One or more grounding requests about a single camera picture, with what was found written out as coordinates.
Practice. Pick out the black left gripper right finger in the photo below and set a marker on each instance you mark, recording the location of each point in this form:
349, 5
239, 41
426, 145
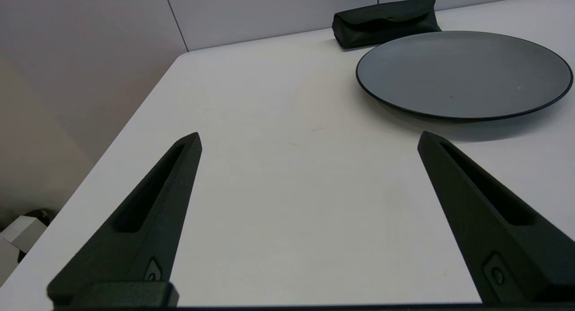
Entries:
480, 239

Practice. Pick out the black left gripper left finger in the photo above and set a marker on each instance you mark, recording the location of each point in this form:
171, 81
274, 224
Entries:
148, 234

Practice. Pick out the black glasses case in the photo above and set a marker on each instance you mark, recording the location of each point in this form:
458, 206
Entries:
386, 25

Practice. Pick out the small white box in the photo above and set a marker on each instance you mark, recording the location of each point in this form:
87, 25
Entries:
24, 232

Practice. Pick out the grey round plate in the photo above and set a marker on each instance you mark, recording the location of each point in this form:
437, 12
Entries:
462, 73

